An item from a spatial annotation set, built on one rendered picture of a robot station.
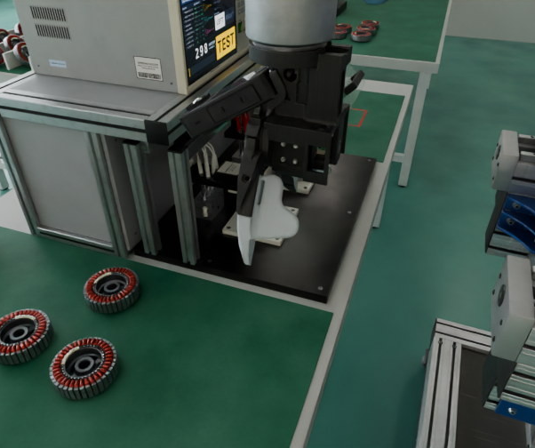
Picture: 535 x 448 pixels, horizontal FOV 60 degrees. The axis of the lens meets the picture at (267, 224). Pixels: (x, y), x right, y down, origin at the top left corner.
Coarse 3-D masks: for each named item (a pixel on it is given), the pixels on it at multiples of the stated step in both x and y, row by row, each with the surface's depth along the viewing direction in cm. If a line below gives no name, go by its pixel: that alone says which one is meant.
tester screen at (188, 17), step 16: (192, 0) 88; (208, 0) 94; (224, 0) 101; (192, 16) 89; (208, 16) 96; (192, 32) 91; (208, 32) 97; (192, 48) 92; (208, 48) 98; (192, 64) 93; (208, 64) 100
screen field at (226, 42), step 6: (228, 30) 106; (234, 30) 109; (216, 36) 101; (222, 36) 104; (228, 36) 107; (234, 36) 109; (216, 42) 101; (222, 42) 104; (228, 42) 107; (234, 42) 110; (222, 48) 105; (228, 48) 108; (234, 48) 111; (222, 54) 105
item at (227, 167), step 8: (224, 168) 110; (232, 168) 110; (192, 176) 112; (200, 176) 112; (216, 176) 109; (224, 176) 109; (232, 176) 108; (208, 184) 111; (216, 184) 110; (224, 184) 110; (232, 184) 109; (208, 192) 117; (232, 192) 111
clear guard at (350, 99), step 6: (348, 66) 127; (348, 72) 125; (354, 72) 128; (348, 78) 123; (360, 84) 127; (354, 90) 122; (360, 90) 125; (348, 96) 118; (354, 96) 120; (348, 102) 116
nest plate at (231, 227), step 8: (288, 208) 120; (296, 208) 120; (232, 216) 117; (232, 224) 114; (224, 232) 113; (232, 232) 112; (256, 240) 111; (264, 240) 110; (272, 240) 109; (280, 240) 109
